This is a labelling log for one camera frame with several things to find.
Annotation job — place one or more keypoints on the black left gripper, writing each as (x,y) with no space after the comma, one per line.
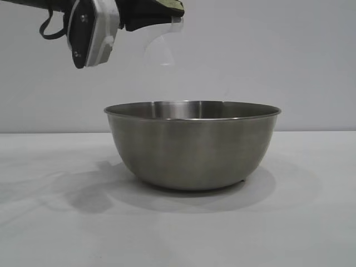
(121,22)

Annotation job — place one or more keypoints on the clear plastic measuring cup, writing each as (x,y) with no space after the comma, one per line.
(164,44)

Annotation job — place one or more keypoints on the stainless steel mixing bowl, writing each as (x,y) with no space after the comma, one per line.
(192,150)

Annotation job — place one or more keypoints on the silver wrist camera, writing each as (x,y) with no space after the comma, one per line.
(97,33)

